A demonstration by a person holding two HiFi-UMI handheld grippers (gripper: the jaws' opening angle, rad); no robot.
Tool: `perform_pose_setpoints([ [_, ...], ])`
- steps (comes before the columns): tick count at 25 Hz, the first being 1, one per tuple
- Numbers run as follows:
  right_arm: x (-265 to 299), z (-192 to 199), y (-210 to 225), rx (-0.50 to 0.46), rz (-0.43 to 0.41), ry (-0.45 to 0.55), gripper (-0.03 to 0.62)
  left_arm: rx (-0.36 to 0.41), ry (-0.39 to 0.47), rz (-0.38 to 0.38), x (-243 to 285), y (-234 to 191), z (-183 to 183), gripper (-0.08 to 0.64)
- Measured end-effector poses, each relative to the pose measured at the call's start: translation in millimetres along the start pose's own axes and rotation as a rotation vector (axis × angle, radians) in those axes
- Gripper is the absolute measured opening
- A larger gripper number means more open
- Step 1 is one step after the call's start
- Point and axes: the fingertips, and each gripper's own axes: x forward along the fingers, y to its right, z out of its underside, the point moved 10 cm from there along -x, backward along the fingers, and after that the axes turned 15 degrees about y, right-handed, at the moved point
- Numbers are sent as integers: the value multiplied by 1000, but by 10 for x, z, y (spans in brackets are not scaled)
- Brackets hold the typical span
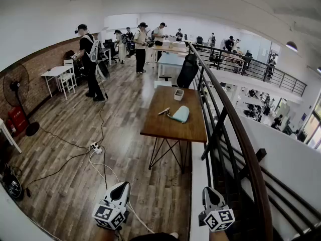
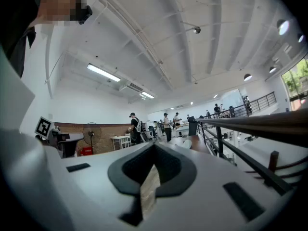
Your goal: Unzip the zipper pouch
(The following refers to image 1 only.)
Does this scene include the person's right forearm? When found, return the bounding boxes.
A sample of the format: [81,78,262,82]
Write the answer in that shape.
[209,231,230,241]

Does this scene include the red fire extinguisher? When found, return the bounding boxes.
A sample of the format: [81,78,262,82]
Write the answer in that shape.
[6,118,17,134]

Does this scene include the white cable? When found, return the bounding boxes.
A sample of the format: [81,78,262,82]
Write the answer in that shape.
[88,151,155,234]

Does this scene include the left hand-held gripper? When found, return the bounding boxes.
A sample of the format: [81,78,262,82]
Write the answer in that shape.
[92,181,131,232]

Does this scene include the black metal table legs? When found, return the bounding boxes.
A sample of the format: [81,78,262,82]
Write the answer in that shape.
[148,137,189,175]

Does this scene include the small white table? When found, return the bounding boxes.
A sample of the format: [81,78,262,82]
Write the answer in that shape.
[41,65,73,100]

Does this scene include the dark top white leg desk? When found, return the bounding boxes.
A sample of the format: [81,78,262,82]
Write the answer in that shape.
[99,47,112,66]

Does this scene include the light blue zip pouch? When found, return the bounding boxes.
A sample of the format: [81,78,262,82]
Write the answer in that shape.
[168,105,191,124]

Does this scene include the red fire equipment box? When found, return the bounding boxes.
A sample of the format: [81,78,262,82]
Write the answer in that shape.
[7,106,29,137]

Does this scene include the black standing fan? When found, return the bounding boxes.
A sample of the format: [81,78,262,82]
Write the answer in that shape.
[3,63,40,137]

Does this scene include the white wooden chair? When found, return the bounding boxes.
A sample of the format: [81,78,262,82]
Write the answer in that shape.
[58,59,77,94]

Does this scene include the black power cable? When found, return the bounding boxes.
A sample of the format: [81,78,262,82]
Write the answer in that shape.
[37,126,91,150]
[25,149,92,198]
[101,146,108,191]
[96,94,109,145]

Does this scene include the stair railing with wooden handrail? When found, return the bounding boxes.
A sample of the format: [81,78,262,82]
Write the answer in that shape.
[188,43,321,241]

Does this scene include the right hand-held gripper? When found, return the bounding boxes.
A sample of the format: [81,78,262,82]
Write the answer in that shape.
[198,186,236,232]

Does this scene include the white power strip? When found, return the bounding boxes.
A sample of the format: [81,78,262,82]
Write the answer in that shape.
[89,142,103,155]

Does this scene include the large glass window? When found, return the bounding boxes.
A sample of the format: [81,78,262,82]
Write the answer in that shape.
[300,101,321,150]

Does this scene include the black mesh highback office chair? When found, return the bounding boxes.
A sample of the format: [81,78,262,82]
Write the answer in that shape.
[159,53,199,89]

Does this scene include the white drawer cabinet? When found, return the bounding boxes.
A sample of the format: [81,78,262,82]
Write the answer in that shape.
[153,80,173,89]

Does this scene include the light blue table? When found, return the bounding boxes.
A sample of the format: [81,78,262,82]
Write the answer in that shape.
[157,52,188,77]

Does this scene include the black metal balcony railing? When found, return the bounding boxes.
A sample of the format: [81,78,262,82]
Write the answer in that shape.
[192,43,308,97]

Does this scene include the black swivel office chair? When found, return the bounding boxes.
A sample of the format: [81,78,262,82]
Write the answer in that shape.
[102,39,120,64]

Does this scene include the person's left forearm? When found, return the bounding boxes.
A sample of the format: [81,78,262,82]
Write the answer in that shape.
[96,227,118,241]

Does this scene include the crowd of distant people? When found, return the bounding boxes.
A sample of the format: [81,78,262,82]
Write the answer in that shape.
[244,89,284,130]

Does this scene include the black round device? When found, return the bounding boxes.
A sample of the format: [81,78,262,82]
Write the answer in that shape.
[1,164,26,202]

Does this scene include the person's black shirt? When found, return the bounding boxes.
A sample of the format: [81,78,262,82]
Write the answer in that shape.
[130,232,176,241]

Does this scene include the light wooden top table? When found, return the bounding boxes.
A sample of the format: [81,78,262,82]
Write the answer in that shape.
[151,45,188,69]

